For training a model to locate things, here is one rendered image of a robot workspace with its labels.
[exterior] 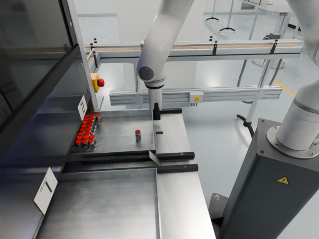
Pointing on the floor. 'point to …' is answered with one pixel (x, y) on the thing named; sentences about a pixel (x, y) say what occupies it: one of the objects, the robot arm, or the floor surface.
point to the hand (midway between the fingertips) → (156, 115)
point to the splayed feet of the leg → (245, 124)
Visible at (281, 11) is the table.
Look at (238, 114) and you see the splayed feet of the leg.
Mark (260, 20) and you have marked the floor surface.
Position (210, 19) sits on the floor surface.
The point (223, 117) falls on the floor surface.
